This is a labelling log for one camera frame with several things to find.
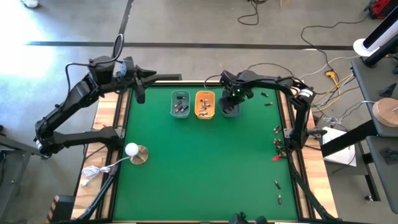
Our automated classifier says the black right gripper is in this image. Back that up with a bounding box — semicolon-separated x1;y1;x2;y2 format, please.
219;70;255;114

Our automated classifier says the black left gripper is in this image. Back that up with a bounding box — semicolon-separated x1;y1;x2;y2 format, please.
118;55;164;105

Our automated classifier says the grey plastic bin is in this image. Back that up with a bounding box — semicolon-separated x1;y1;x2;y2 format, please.
219;90;243;118

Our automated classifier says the black floor vent grille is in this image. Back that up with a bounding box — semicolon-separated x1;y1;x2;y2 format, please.
155;73;183;82

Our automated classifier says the orange plastic bin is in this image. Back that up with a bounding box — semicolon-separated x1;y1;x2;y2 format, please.
195;90;216;120

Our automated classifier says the teal plastic bin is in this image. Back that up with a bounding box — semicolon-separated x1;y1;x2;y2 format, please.
169;88;191;118

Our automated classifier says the brass lamp with white bulb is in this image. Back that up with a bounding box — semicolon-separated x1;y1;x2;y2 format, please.
124;142;149;166

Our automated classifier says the green table mat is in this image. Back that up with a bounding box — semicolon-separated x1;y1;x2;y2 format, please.
112;85;299;222

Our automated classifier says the white board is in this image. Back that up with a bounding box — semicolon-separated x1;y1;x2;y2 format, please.
322;127;357;168

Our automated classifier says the black diagonal beam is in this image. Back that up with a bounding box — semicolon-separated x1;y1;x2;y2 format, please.
320;119;379;158

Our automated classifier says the grey side table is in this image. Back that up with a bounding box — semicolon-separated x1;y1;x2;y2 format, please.
365;135;398;215
350;57;398;138

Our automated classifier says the white tower fan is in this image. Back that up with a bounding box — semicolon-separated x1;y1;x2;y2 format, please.
353;6;398;58

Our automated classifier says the dark metal stand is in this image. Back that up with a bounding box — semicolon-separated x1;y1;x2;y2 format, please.
0;124;52;223

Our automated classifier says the grey tray with striped edge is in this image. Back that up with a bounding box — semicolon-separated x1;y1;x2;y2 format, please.
46;194;76;223

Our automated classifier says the round wooden disc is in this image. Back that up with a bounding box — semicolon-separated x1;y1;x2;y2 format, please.
372;97;398;128

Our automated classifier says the small black wedge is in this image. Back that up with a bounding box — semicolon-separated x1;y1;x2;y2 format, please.
378;82;397;98

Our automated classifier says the black stand leg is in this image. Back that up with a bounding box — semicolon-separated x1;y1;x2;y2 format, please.
357;152;382;203

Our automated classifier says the black stand column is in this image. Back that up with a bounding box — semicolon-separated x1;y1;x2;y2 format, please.
363;33;398;68

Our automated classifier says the dark crumpled object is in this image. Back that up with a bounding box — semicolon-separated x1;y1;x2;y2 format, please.
379;147;398;166

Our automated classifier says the red and black tool case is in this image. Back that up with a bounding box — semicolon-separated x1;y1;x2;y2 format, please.
364;0;393;20

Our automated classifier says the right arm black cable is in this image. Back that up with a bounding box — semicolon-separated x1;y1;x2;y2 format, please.
204;73;223;90

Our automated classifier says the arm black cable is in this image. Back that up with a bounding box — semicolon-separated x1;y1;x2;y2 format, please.
204;73;223;90
64;33;125;91

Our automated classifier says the black aluminium table frame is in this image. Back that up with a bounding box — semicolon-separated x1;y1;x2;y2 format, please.
76;80;340;223

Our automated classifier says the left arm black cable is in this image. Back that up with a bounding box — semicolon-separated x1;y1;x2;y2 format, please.
64;33;125;91

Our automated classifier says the black arched floor cable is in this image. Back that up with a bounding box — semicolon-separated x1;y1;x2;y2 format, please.
248;63;296;81

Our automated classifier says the black looped floor cable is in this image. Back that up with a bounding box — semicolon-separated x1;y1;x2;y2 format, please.
237;0;269;26

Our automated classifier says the long black floor cable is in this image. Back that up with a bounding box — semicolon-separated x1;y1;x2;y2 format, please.
300;14;370;73

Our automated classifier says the white floor cable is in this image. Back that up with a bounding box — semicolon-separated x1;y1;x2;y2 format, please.
297;55;361;80

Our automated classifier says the yellow extension cord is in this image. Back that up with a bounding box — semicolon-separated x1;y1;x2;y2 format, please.
310;70;354;113

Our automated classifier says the white lamp cable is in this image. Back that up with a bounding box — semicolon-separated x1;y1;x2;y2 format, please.
80;156;131;187

